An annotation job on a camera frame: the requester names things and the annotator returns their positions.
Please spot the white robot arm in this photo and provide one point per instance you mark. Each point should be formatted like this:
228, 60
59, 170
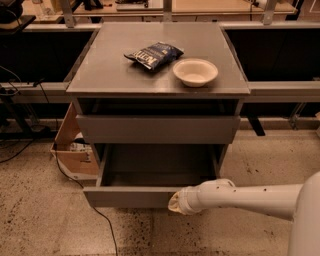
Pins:
298, 203

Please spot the grey drawer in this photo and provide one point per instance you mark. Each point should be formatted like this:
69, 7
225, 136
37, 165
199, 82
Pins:
147, 175
158, 129

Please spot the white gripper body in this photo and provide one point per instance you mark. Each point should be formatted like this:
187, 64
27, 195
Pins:
187, 200

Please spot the wooden background desk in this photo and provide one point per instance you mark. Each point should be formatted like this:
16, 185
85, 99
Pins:
182, 10

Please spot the grey top drawer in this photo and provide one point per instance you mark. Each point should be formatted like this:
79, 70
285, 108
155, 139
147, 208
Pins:
158, 129

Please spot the blue chip bag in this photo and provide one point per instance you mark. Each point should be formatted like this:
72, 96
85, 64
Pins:
155, 55

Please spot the cardboard box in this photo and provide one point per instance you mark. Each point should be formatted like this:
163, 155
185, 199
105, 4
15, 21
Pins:
76, 159

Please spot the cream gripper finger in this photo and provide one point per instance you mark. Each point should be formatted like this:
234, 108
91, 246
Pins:
173, 204

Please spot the white bowl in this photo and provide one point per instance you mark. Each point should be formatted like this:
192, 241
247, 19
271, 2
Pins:
194, 72

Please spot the grey drawer cabinet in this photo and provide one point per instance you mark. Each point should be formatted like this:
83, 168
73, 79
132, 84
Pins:
107, 83

